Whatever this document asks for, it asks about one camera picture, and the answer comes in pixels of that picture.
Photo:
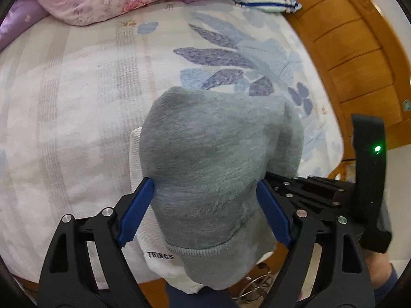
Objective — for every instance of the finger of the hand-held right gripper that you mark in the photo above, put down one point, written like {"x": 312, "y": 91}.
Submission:
{"x": 324, "y": 208}
{"x": 314, "y": 186}

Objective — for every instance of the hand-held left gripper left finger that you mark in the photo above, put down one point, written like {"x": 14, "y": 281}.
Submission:
{"x": 136, "y": 211}

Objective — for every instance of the person's right forearm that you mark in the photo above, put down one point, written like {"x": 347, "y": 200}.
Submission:
{"x": 379, "y": 272}

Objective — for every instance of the white sweatshirt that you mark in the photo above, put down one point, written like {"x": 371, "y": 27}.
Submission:
{"x": 154, "y": 272}

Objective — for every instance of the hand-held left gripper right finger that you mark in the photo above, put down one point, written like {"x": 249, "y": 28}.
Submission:
{"x": 273, "y": 211}

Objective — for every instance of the person's blue pants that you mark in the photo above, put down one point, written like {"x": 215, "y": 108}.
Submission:
{"x": 192, "y": 300}

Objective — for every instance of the wooden bed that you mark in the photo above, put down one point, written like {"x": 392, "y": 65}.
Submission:
{"x": 353, "y": 54}

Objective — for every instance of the grey zip hoodie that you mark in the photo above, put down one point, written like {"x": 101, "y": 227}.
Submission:
{"x": 208, "y": 166}

